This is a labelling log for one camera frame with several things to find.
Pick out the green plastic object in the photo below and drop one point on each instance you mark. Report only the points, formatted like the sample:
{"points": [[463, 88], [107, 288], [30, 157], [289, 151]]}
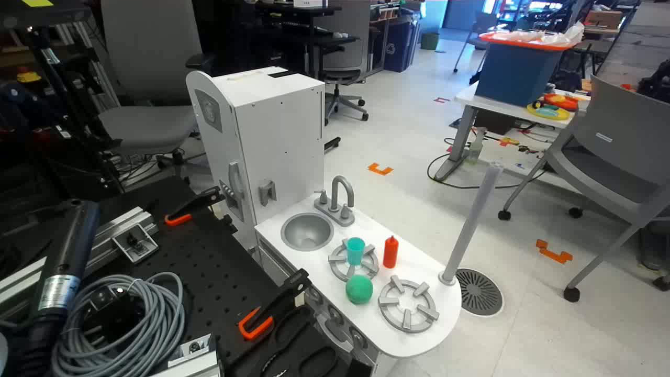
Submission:
{"points": [[360, 290]]}

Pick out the grey toy sink basin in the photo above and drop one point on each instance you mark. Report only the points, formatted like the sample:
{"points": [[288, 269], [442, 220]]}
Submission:
{"points": [[306, 232]]}

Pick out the grey toy faucet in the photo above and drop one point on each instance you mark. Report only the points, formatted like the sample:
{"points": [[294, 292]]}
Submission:
{"points": [[341, 201]]}

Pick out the grey toy stove burner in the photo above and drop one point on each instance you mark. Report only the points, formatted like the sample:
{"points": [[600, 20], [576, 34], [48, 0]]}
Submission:
{"points": [[338, 262], [407, 305]]}

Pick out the white toy kitchen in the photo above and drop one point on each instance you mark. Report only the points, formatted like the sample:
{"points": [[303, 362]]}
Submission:
{"points": [[279, 133]]}

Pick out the red toy bottle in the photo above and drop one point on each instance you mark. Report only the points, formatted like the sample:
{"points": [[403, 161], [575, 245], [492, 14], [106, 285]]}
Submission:
{"points": [[390, 254]]}

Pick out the black office chair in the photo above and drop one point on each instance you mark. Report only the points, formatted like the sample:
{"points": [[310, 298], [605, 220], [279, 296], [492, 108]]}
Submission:
{"points": [[344, 78]]}

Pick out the black orange bar clamp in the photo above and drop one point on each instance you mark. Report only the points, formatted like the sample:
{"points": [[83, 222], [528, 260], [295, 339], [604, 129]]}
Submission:
{"points": [[196, 206], [272, 306]]}

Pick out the grey toy kitchen pole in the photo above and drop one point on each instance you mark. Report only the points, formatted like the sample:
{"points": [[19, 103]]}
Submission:
{"points": [[471, 222]]}

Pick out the black perforated mounting board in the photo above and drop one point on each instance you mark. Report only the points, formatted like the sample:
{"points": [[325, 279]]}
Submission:
{"points": [[201, 273]]}

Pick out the blue recycling bin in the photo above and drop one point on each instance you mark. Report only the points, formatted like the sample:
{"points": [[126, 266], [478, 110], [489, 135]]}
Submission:
{"points": [[398, 45]]}

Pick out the grey low table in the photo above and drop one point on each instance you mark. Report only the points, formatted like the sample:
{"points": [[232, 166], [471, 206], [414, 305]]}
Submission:
{"points": [[489, 108]]}

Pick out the round floor drain grate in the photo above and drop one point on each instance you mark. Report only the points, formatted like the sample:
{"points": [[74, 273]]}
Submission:
{"points": [[481, 294]]}

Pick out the blue bin with orange lid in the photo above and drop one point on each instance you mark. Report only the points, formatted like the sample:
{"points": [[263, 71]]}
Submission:
{"points": [[520, 70]]}

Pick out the grey office chair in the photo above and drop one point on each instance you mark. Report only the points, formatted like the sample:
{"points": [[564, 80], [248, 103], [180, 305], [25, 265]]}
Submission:
{"points": [[146, 64]]}

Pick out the yellow orange toy pile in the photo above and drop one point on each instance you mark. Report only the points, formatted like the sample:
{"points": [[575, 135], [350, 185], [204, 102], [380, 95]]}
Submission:
{"points": [[551, 108]]}

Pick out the black cylinder with silver band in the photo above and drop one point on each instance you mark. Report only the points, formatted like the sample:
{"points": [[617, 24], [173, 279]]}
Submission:
{"points": [[65, 265]]}

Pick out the grey chair on casters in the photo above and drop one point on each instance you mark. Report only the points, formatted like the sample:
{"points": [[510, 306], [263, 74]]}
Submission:
{"points": [[613, 154]]}

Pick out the aluminium extrusion rail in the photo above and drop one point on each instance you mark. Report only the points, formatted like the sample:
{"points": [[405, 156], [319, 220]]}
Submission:
{"points": [[117, 234]]}

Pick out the aluminium corner bracket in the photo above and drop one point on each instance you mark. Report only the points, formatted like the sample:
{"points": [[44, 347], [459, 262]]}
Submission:
{"points": [[188, 356]]}

